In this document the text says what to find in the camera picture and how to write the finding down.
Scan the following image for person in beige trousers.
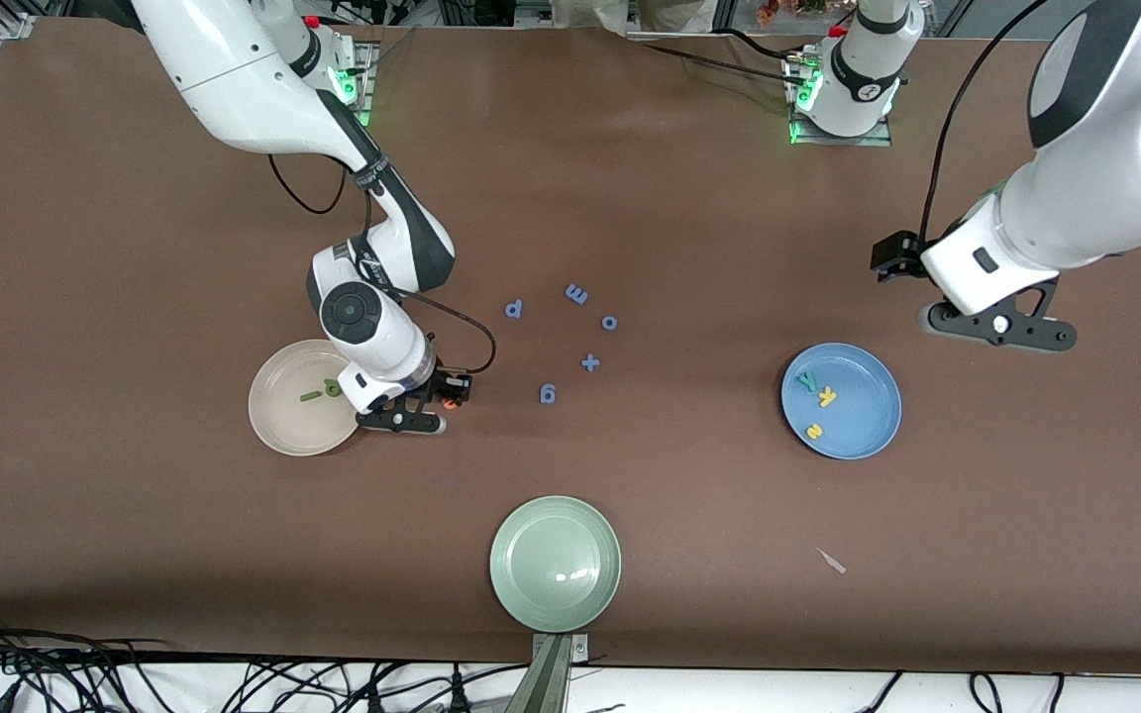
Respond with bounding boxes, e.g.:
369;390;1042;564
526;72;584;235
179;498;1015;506
551;0;720;36

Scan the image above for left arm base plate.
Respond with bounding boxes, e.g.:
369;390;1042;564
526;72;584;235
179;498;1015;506
788;54;893;148

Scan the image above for grey metal camera post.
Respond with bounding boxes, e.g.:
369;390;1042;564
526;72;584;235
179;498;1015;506
506;634;591;713

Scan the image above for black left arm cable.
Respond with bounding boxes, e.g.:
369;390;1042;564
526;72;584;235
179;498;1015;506
920;0;1052;251

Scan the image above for thin black table cable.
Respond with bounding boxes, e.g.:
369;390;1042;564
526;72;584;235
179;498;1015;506
630;35;799;85

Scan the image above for green plate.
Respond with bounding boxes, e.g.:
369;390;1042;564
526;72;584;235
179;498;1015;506
489;495;623;634

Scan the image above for beige plate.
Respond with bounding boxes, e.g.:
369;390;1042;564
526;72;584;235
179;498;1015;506
249;339;365;458

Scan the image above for blue plate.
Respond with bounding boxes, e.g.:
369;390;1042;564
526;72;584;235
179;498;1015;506
780;343;903;460

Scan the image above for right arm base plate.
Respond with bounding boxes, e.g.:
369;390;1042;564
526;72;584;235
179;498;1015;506
333;40;373;128

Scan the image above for brown table cover sheet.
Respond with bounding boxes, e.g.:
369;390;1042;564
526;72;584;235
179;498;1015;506
0;18;1141;676

